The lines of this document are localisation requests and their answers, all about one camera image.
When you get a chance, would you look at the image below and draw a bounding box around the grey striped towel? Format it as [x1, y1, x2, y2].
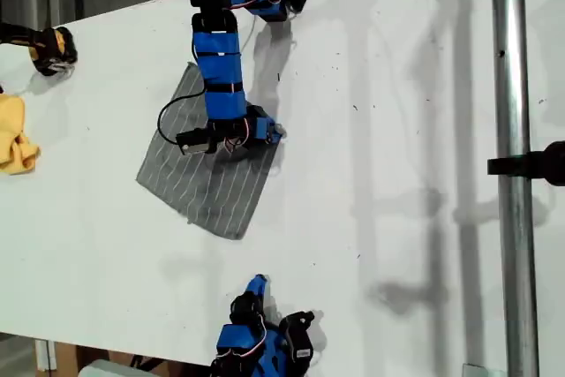
[134, 61, 283, 241]

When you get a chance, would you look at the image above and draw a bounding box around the black camera stalk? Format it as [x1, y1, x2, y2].
[205, 123, 222, 155]

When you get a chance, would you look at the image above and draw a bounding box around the yellow cloth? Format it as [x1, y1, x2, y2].
[0, 93, 41, 175]

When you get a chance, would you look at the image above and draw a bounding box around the white box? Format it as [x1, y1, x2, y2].
[79, 358, 147, 377]

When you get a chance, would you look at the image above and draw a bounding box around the black clamp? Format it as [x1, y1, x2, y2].
[486, 140, 565, 187]

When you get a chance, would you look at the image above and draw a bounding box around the brown cardboard box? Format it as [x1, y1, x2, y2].
[55, 341, 213, 377]

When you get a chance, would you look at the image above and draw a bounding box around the black camera box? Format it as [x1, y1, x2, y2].
[175, 127, 217, 156]
[278, 309, 315, 367]

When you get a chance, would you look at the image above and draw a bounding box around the black camera cable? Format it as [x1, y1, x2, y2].
[157, 85, 208, 145]

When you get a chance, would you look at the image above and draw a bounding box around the black yellow power tool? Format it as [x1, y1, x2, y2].
[0, 21, 79, 78]

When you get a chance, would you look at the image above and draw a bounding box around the steel post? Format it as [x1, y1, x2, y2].
[490, 0, 540, 377]

